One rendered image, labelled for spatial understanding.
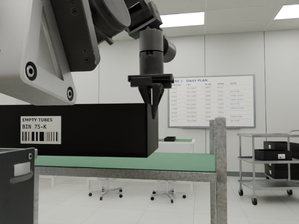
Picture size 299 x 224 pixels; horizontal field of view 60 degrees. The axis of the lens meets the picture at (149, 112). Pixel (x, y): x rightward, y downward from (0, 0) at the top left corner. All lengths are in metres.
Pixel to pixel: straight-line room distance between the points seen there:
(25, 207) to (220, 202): 0.51
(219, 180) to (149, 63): 0.38
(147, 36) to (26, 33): 0.40
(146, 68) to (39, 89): 0.37
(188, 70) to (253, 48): 1.41
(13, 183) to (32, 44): 0.23
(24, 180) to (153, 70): 0.34
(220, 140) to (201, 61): 5.07
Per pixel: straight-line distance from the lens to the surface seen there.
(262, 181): 4.41
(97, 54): 0.29
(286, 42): 6.11
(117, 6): 0.40
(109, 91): 6.01
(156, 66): 0.59
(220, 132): 0.74
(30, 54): 0.24
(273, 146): 4.93
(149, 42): 0.60
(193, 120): 5.60
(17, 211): 0.44
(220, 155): 0.75
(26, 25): 0.24
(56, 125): 0.59
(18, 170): 0.42
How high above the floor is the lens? 1.08
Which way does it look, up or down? 3 degrees up
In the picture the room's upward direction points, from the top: straight up
